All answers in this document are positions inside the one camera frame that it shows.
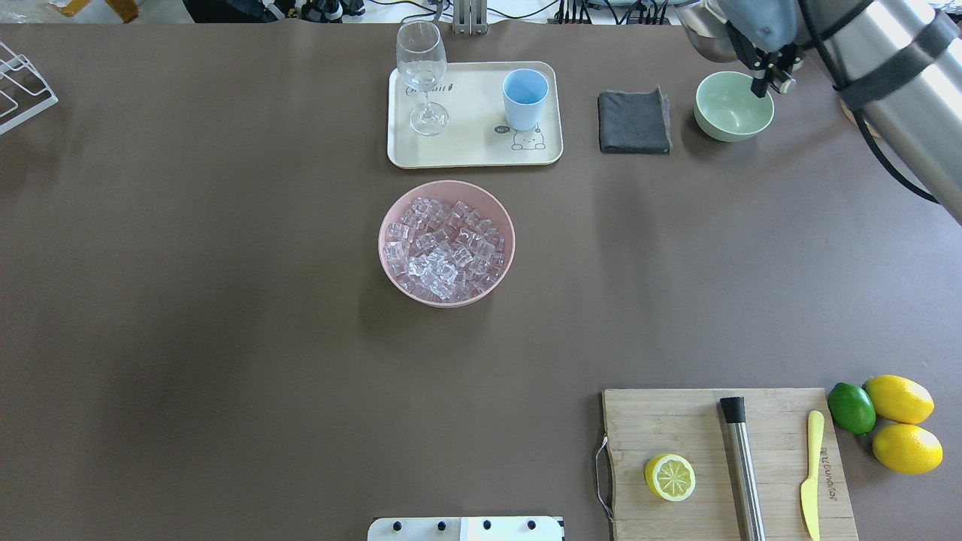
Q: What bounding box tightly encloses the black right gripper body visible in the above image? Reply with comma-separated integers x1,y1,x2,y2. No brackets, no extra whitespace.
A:
725,22,801,98

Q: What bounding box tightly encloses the pink bowl of ice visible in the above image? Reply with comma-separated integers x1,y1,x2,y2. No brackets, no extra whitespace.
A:
377,180,516,308

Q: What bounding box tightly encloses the steel ice scoop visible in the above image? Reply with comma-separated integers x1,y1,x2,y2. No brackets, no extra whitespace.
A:
676,1,741,64

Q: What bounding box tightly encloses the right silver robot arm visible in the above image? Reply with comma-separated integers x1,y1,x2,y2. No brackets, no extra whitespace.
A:
710,1,961,219

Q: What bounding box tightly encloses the light blue cup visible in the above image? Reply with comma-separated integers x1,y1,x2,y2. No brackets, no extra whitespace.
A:
502,68,549,132

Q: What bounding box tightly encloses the white cup rack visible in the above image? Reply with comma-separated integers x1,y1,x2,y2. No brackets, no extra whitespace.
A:
1,42,59,134

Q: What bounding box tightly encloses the mint green bowl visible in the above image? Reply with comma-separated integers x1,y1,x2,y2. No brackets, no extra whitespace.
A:
694,71,774,143

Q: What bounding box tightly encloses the beige serving tray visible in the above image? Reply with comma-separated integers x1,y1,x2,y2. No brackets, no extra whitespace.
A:
387,61,564,169

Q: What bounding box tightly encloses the green lime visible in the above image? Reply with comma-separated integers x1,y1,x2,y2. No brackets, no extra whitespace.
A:
827,382,877,435

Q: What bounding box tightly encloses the yellow lemon left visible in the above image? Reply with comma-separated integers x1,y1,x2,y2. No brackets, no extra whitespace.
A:
863,374,935,425

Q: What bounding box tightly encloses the yellow lemon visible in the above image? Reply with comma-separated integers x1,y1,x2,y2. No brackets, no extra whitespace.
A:
872,422,944,475
863,374,935,425

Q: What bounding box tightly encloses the clear wine glass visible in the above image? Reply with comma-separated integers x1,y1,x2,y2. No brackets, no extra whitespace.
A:
395,20,448,136

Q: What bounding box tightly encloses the bamboo cutting board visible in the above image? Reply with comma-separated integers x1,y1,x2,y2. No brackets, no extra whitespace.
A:
601,388,830,540

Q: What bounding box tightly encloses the yellow lemon right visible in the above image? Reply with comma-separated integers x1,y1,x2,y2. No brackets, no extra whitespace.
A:
872,422,944,475

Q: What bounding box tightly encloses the yellow plastic knife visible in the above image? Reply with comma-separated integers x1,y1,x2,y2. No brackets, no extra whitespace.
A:
800,410,824,540

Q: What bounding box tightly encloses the steel muddler black tip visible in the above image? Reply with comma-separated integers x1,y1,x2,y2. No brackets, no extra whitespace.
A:
719,396,767,540

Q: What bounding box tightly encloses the aluminium frame post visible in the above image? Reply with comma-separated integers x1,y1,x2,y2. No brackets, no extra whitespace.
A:
451,0,490,35

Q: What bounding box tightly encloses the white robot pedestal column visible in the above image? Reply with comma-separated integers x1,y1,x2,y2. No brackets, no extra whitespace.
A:
367,515,566,540

